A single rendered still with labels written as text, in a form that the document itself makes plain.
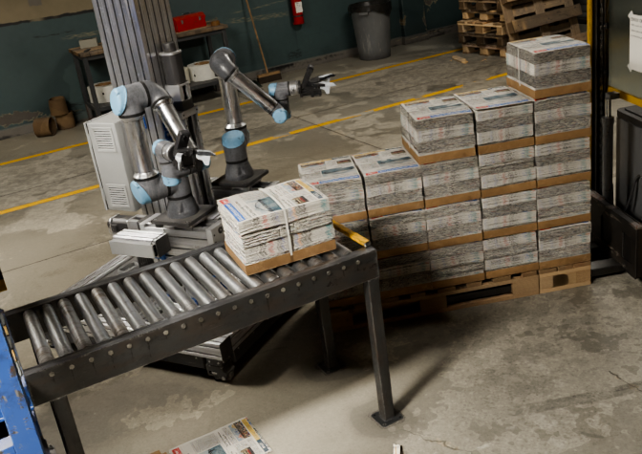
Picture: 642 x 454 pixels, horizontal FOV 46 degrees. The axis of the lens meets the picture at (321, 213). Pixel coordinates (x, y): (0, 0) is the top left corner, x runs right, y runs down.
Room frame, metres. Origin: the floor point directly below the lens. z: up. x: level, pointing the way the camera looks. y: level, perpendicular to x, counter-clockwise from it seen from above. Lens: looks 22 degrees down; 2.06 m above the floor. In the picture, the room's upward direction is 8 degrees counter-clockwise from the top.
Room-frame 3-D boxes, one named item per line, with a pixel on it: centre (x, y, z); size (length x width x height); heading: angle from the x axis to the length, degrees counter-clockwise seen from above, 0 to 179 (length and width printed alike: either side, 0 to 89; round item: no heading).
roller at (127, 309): (2.53, 0.77, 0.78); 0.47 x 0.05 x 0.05; 25
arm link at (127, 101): (3.28, 0.75, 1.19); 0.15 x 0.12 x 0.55; 124
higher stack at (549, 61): (3.74, -1.23, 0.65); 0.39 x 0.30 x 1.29; 5
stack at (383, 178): (3.68, -0.50, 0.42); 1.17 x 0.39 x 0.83; 95
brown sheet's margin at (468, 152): (3.69, -0.64, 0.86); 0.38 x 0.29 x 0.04; 4
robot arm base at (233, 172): (3.78, 0.39, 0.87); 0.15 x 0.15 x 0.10
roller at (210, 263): (2.70, 0.41, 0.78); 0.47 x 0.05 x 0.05; 25
